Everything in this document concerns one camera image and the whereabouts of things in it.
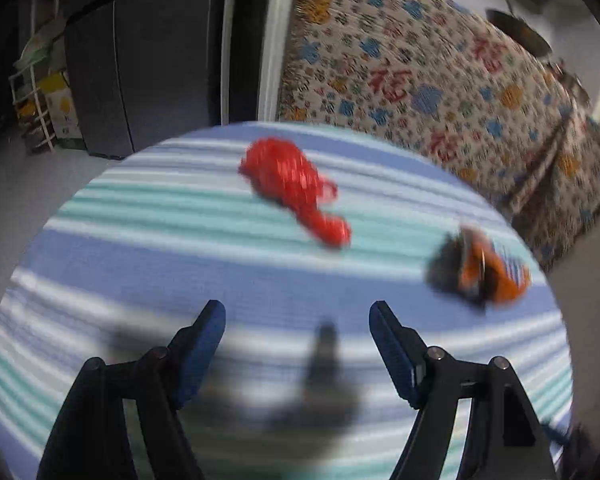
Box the red plastic bag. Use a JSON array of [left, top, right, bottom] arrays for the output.
[[238, 136, 352, 248]]

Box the crushed orange soda can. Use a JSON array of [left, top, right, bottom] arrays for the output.
[[426, 226, 532, 308]]

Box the striped blue green tablecloth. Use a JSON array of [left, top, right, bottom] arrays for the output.
[[0, 122, 572, 479]]

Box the yellow cardboard box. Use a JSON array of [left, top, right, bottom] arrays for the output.
[[38, 72, 82, 140]]

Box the metal cooking pot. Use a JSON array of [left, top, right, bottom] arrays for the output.
[[547, 58, 591, 108]]

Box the dark grey refrigerator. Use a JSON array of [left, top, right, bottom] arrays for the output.
[[62, 0, 268, 158]]

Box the patterned Chinese character cloth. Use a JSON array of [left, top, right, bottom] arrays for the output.
[[277, 0, 600, 268]]

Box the black wok pan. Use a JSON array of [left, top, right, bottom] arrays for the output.
[[486, 0, 552, 58]]

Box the white wire rack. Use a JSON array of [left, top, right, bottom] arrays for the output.
[[8, 53, 57, 154]]

